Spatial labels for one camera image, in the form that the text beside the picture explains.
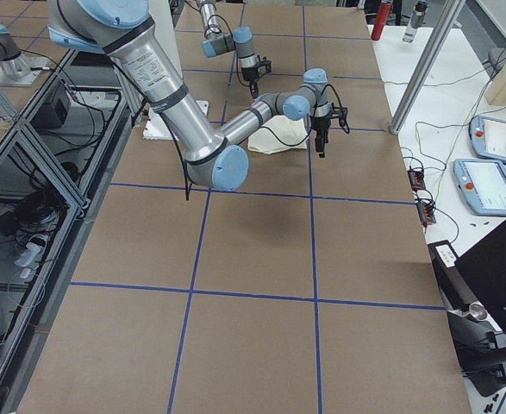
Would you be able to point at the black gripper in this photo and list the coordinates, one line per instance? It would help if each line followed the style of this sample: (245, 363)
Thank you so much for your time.
(321, 124)
(248, 74)

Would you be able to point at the cream long-sleeve cat shirt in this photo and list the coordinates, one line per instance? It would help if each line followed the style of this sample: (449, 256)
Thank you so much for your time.
(278, 135)

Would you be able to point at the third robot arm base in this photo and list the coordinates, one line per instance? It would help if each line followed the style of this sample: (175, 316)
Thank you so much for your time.
(16, 68)

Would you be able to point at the red cylindrical bottle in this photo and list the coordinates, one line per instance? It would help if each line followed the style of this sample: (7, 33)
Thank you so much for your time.
(381, 19)

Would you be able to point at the clear water bottle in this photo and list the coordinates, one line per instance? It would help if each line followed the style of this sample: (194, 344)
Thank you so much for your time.
(415, 21)

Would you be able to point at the near blue teach pendant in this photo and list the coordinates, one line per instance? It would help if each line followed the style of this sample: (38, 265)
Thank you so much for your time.
(482, 184)

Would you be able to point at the blue teach pendant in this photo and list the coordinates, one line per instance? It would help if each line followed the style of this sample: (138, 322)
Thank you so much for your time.
(488, 137)
(482, 184)

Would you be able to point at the far blue teach pendant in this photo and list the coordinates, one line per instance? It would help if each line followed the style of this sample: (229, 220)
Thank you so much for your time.
(488, 137)

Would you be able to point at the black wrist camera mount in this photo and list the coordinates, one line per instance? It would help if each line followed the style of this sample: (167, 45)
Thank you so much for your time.
(340, 114)

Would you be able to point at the aluminium frame post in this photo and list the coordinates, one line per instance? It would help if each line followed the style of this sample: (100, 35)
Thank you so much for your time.
(427, 59)

